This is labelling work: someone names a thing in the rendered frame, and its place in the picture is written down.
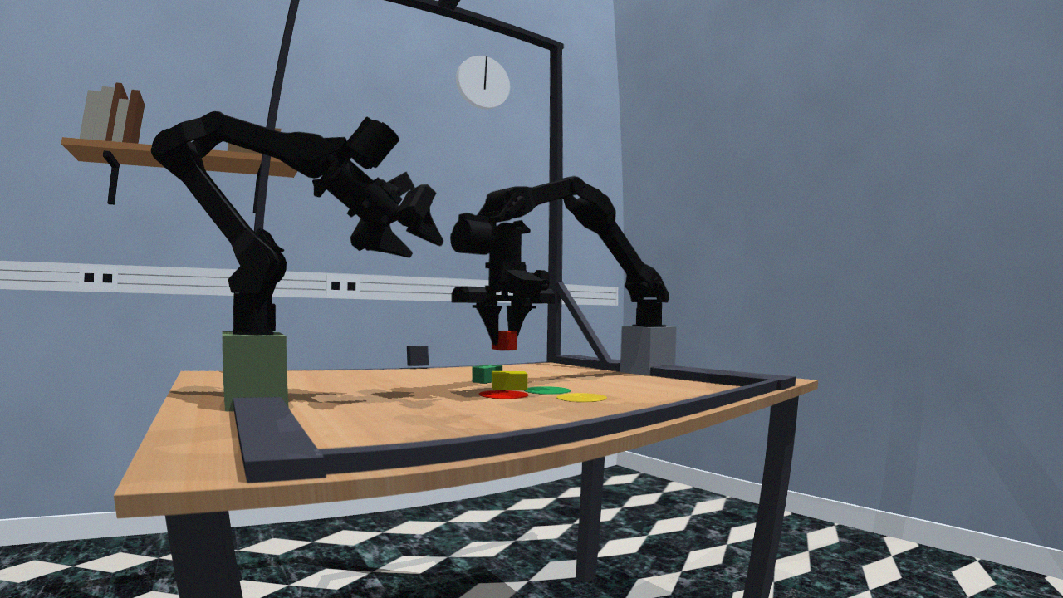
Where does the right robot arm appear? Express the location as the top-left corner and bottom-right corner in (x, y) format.
(151, 112), (399, 335)

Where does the black metal support frame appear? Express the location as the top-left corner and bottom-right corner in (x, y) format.
(254, 0), (613, 363)

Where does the red circle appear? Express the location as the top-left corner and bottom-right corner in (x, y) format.
(479, 390), (528, 399)

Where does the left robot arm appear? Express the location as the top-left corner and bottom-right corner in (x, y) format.
(450, 176), (669, 327)

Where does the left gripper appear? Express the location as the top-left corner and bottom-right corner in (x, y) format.
(452, 255), (555, 346)

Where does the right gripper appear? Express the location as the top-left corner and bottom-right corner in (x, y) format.
(345, 177), (443, 257)

